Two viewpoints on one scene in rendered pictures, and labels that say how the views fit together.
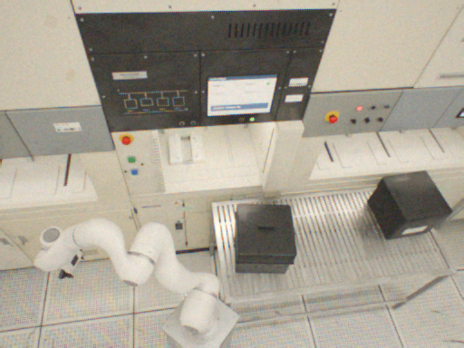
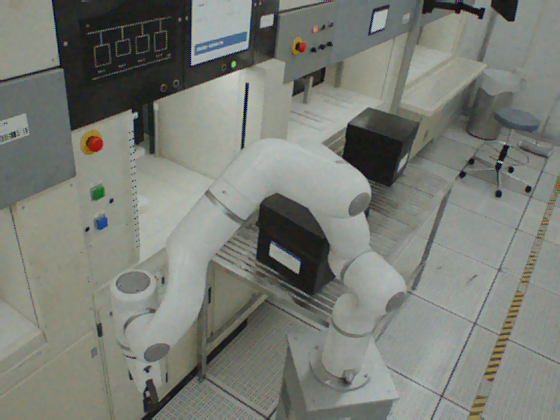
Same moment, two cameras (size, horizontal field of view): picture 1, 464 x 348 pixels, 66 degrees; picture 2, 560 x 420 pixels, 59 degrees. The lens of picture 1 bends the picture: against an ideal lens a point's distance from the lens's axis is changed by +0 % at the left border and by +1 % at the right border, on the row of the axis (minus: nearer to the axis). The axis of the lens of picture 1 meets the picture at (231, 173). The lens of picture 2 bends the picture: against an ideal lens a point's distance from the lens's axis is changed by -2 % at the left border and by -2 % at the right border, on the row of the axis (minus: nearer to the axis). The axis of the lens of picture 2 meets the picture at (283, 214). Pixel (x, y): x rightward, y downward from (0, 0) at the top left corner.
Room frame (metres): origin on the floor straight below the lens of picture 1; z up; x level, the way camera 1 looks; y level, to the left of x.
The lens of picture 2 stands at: (-0.08, 0.97, 1.96)
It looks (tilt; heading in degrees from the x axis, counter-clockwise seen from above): 34 degrees down; 313
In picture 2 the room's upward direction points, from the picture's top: 8 degrees clockwise
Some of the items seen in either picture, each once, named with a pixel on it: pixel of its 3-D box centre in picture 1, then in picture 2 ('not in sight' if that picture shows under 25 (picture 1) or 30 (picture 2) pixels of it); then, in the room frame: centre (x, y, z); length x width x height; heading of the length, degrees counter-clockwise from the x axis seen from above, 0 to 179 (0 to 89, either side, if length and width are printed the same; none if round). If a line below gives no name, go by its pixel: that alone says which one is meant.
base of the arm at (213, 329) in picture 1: (200, 316); (346, 343); (0.43, 0.06, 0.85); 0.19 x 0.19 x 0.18
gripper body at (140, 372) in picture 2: (67, 256); (140, 357); (0.55, 0.65, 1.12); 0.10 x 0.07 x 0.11; 169
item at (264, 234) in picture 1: (265, 231); (314, 212); (0.85, -0.20, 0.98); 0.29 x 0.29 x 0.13; 6
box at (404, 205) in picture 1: (406, 205); (379, 145); (1.17, -1.03, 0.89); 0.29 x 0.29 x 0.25; 18
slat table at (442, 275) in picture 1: (313, 261); (333, 274); (0.98, -0.60, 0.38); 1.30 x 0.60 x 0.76; 104
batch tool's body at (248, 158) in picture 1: (200, 123); (108, 163); (1.54, 0.23, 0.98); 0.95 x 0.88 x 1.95; 14
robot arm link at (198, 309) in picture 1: (198, 311); (368, 297); (0.40, 0.07, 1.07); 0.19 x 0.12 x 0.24; 169
